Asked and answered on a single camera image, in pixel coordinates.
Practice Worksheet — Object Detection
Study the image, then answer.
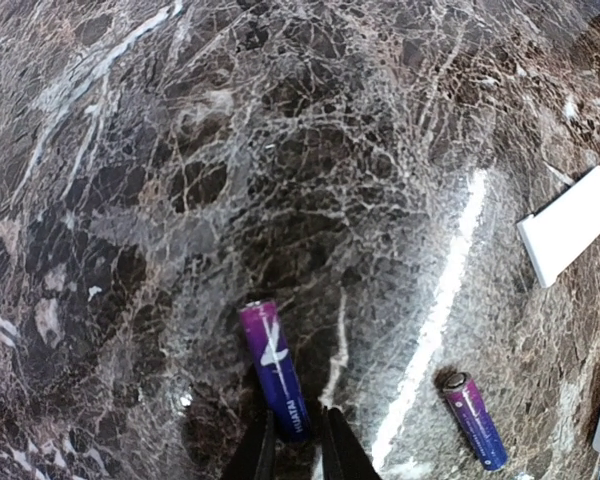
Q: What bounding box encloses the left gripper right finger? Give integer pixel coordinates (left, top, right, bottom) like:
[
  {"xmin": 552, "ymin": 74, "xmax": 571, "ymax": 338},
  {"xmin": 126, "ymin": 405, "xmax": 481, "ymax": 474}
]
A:
[{"xmin": 321, "ymin": 407, "xmax": 380, "ymax": 480}]

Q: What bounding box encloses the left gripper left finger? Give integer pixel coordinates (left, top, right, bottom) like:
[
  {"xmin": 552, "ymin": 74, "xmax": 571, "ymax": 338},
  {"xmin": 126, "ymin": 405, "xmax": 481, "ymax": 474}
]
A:
[{"xmin": 222, "ymin": 409, "xmax": 276, "ymax": 480}]

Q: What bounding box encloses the purple battery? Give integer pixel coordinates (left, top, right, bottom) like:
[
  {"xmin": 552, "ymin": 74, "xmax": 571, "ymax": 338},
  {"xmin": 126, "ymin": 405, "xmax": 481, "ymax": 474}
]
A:
[
  {"xmin": 442, "ymin": 372, "xmax": 508, "ymax": 471},
  {"xmin": 239, "ymin": 301, "xmax": 311, "ymax": 443}
]

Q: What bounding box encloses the white battery cover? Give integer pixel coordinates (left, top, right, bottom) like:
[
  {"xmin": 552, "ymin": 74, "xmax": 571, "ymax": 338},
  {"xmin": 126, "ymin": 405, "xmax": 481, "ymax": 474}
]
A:
[{"xmin": 517, "ymin": 166, "xmax": 600, "ymax": 288}]

